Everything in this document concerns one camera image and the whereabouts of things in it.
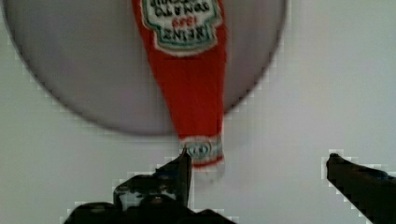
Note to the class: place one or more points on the red ketchup bottle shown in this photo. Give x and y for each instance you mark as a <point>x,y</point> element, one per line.
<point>185,41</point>

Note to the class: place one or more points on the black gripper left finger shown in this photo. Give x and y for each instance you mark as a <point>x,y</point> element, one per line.
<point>160,198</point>

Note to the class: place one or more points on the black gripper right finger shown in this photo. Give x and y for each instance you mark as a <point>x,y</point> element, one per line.
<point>371,191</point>

